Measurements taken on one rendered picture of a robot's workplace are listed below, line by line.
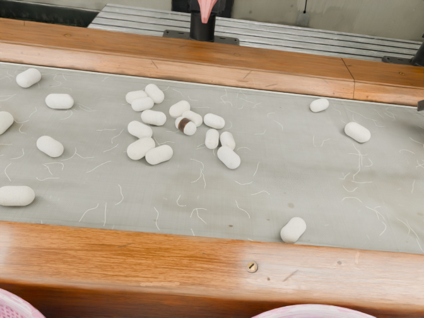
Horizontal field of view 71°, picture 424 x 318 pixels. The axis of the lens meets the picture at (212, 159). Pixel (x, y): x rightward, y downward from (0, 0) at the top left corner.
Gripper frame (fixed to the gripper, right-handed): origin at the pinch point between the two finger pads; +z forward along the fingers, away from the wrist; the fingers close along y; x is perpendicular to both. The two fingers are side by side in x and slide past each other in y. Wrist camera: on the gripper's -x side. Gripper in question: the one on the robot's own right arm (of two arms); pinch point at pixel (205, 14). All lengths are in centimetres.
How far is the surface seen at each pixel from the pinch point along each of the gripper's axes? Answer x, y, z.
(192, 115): 1.4, -0.4, 13.9
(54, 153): -3.9, -15.7, 21.3
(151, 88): 4.6, -6.9, 9.8
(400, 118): 7.5, 33.9, 9.3
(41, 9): 182, -126, -96
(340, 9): 163, 96, -113
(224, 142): -1.3, 4.2, 17.6
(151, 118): 0.9, -5.9, 15.0
